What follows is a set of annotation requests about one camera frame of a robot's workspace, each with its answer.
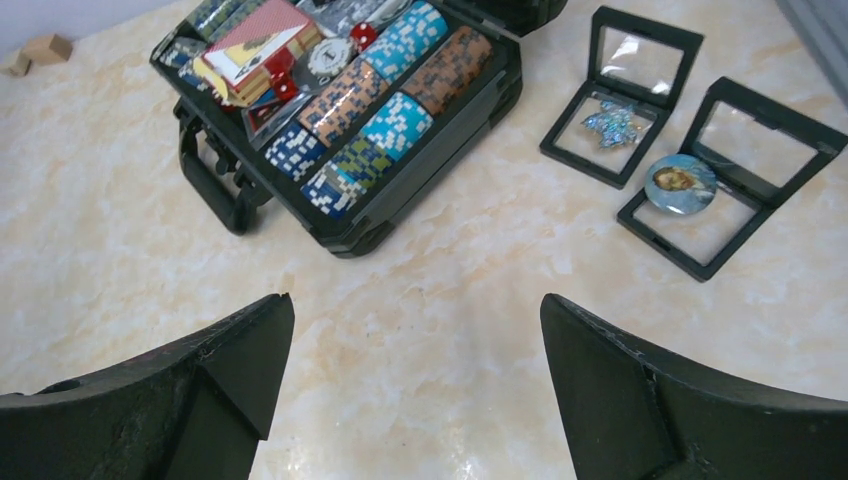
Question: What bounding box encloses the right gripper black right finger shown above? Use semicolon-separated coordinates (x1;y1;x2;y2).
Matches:
540;293;847;479

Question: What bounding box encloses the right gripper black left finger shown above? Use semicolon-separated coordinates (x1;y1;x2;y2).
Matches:
1;294;295;479

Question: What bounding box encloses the blue glitter leaf brooch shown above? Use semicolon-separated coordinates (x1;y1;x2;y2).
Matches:
581;100;640;149

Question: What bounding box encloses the round portrait pin badge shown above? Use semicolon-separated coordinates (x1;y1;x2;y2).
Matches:
644;154;717;215

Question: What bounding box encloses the black poker chip case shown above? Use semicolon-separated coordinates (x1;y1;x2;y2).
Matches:
150;1;565;258

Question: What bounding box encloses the playing card deck box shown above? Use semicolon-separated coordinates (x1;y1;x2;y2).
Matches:
192;1;324;107

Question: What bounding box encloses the small wooden block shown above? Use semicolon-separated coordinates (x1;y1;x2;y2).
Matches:
0;49;32;78

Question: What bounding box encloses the black display frame near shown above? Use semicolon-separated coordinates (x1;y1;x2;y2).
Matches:
617;77;847;282

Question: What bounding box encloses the black display frame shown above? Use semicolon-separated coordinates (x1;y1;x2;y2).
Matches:
617;77;847;282
540;6;705;190

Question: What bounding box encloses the black display frame far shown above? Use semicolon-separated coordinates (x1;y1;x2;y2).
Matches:
540;6;705;190

